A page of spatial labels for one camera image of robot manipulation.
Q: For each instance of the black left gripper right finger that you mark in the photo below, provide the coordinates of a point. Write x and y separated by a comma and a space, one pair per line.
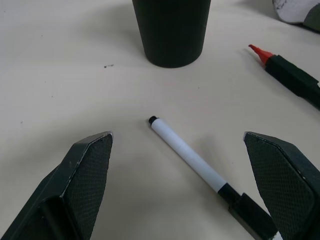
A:
282, 180

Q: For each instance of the black pen holder cup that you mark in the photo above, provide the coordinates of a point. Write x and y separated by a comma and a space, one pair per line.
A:
171, 32

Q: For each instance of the white marker with black cap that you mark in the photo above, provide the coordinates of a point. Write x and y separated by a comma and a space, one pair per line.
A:
190, 156

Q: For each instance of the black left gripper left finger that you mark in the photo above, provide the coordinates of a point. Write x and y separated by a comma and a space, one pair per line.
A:
82, 180

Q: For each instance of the black marker with red tip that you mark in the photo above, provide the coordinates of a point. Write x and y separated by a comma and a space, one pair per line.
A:
292, 73

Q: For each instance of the white cloth object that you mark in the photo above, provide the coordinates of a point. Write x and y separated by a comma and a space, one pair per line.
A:
297, 11

